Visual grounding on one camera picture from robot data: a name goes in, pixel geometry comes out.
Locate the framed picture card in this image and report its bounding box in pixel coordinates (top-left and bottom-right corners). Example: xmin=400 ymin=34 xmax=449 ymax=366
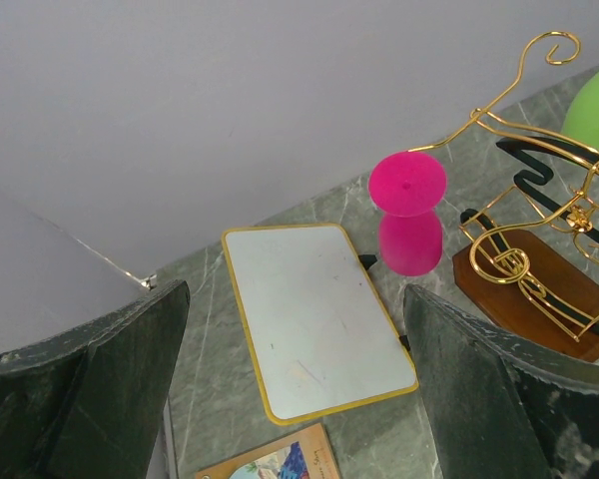
xmin=196 ymin=423 xmax=340 ymax=479

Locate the small whiteboard yellow frame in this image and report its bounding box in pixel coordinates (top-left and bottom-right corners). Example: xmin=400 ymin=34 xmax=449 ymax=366
xmin=222 ymin=224 xmax=418 ymax=426

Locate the pink plastic wine glass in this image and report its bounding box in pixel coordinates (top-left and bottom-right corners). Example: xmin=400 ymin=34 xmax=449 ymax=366
xmin=367 ymin=152 xmax=447 ymax=276

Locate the green wine glass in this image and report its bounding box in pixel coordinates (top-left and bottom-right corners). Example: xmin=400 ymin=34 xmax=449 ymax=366
xmin=561 ymin=72 xmax=599 ymax=151

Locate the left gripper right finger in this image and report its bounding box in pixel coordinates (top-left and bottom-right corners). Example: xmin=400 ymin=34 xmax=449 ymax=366
xmin=404 ymin=284 xmax=599 ymax=478

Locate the gold wire glass rack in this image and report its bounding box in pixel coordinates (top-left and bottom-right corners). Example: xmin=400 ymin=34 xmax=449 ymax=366
xmin=422 ymin=57 xmax=599 ymax=362

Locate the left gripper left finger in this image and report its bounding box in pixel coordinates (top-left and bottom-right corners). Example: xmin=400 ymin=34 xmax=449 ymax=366
xmin=0 ymin=279 xmax=190 ymax=478

